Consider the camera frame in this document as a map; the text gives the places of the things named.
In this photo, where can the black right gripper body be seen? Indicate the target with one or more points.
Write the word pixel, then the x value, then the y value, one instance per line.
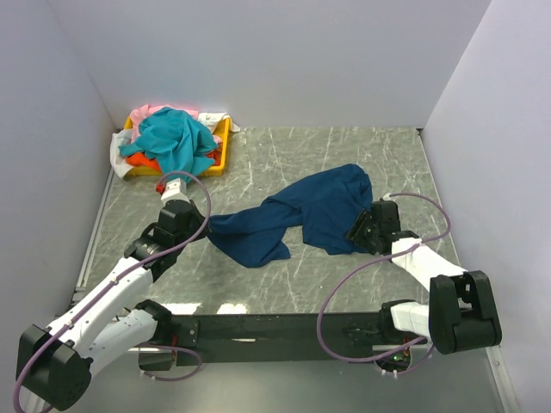
pixel 368 243

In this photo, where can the aluminium frame rail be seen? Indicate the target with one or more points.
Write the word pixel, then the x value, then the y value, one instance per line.
pixel 394 362

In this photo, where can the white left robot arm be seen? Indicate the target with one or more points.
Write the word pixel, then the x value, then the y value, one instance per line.
pixel 57 363

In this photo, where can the teal t-shirt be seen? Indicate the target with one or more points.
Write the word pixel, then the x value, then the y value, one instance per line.
pixel 175 140

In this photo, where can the dark blue t-shirt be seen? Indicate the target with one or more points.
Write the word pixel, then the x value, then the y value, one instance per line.
pixel 324 205

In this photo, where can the orange t-shirt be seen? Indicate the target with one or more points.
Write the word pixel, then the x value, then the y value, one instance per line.
pixel 139 159

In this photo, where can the white t-shirt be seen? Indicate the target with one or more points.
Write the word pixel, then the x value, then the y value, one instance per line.
pixel 123 137

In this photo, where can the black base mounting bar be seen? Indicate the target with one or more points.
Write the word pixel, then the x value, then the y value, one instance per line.
pixel 282 337

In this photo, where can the yellow plastic bin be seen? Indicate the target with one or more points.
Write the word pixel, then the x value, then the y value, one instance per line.
pixel 222 131

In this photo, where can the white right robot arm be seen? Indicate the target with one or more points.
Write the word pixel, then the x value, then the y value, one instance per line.
pixel 461 314

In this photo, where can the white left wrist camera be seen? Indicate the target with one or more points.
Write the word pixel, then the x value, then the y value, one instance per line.
pixel 173 190

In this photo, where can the pink t-shirt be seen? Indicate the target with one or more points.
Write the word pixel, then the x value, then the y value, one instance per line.
pixel 141 113

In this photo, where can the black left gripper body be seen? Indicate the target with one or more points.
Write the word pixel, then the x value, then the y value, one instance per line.
pixel 196 227

